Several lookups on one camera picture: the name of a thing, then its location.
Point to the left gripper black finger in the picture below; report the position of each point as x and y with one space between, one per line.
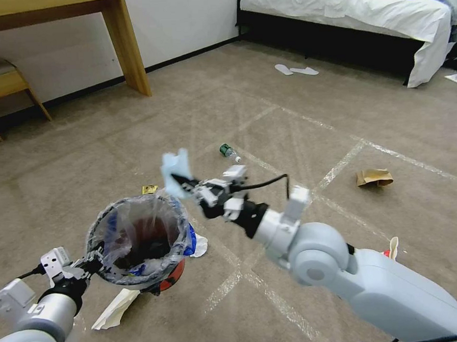
93 255
87 272

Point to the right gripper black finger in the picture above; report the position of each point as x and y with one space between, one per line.
210 182
205 198

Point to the pale blue tissue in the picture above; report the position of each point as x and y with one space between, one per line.
176 166

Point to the black mesh bin clear liner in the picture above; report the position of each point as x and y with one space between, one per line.
140 240

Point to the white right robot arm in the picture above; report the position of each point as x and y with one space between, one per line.
372 278

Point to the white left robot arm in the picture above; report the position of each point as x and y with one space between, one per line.
26 334

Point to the green label plastic bottle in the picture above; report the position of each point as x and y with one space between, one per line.
226 149

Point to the blue and white plastic bag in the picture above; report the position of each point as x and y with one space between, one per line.
197 241

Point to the crumpled white paper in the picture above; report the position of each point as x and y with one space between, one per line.
113 311

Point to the small yellow packet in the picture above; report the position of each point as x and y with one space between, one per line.
149 189

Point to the red round container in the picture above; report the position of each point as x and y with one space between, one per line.
173 277

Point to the crumpled brown paper bag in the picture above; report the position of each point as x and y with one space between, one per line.
373 178

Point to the white slipper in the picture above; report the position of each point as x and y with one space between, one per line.
304 71
283 69

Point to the cream and red wrapper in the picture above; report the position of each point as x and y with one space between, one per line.
392 248

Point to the wooden desk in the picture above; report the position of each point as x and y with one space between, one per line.
128 42

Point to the wooden chair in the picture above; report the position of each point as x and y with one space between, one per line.
5 81

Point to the bed with white sheet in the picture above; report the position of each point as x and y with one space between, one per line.
350 15

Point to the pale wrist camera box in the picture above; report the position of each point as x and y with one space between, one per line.
55 262
234 173

